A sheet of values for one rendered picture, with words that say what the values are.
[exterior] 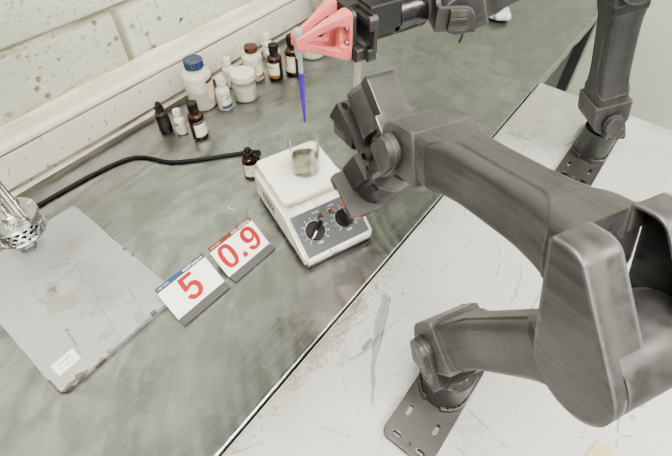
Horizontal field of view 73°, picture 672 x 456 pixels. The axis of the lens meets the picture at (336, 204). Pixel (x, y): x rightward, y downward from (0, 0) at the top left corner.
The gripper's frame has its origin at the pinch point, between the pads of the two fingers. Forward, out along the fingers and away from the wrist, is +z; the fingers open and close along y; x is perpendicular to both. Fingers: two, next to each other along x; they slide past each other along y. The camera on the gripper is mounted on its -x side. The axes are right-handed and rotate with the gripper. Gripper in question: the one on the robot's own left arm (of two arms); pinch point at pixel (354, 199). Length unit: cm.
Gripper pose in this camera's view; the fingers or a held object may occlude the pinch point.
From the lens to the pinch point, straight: 70.1
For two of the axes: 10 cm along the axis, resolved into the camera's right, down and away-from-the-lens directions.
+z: -2.6, 2.4, 9.4
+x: 4.4, 8.9, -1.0
